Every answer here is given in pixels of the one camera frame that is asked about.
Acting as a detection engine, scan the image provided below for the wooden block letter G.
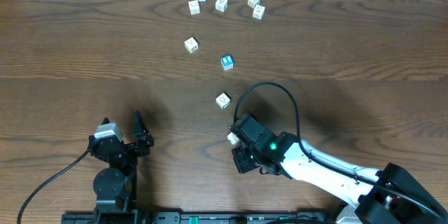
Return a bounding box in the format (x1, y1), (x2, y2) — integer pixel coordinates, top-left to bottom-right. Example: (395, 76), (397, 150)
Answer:
(227, 132), (240, 146)

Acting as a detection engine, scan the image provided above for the wooden block letter A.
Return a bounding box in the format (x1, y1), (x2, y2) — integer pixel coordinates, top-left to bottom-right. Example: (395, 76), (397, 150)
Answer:
(216, 93), (231, 109)

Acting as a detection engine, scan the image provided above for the wooden block blue top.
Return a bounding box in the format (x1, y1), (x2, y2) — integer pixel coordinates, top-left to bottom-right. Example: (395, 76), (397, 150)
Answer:
(220, 55), (235, 71)

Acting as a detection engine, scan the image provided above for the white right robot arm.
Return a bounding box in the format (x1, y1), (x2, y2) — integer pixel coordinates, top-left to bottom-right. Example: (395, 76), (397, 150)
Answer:
(227, 113), (447, 223)

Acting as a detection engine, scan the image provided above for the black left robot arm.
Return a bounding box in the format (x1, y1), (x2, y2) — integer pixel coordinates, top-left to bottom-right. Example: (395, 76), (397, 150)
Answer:
(87, 111), (154, 223)

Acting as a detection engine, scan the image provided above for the wooden block soccer ball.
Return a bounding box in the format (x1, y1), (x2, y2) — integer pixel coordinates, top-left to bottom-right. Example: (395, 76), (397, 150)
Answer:
(184, 37), (199, 53)

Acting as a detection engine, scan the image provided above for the wooden block blue side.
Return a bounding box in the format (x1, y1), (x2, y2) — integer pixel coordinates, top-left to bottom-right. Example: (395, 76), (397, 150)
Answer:
(253, 5), (265, 20)

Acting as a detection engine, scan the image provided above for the wooden block far left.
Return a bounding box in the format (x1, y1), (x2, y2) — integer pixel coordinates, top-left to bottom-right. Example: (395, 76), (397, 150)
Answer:
(188, 0), (200, 15)

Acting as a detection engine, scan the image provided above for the wooden block back right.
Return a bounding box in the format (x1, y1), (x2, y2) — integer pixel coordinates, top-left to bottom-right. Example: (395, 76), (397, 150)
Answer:
(247, 0), (261, 8)

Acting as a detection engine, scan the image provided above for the wooden block green side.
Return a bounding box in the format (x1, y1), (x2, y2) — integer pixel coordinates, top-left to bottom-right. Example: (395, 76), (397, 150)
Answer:
(215, 0), (228, 13)

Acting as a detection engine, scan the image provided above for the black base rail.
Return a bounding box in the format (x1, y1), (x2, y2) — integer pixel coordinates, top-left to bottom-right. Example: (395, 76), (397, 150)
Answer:
(60, 211), (329, 224)

